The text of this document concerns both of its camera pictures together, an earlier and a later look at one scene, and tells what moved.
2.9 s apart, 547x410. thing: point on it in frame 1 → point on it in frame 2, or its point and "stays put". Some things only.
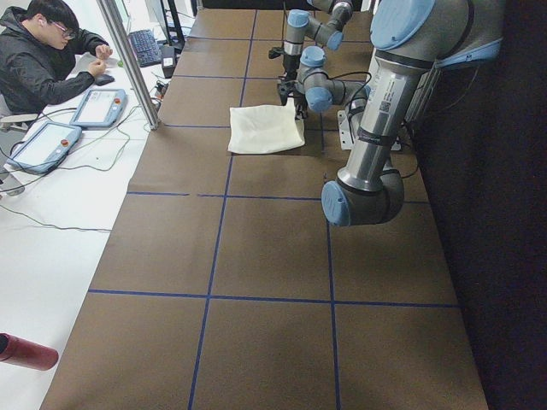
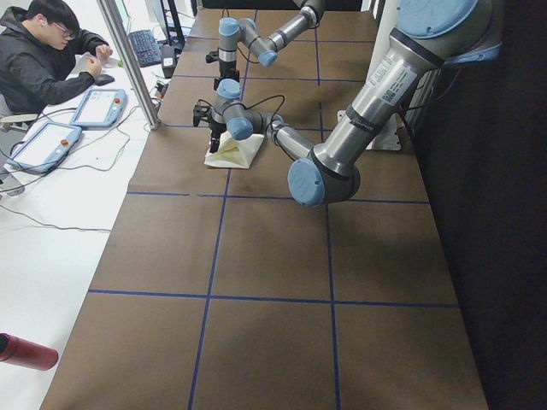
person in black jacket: [45, 58] stays put
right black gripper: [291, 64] → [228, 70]
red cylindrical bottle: [20, 352] stays put
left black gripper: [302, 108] → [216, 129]
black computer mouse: [101, 79] stays put
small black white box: [168, 61] stays put
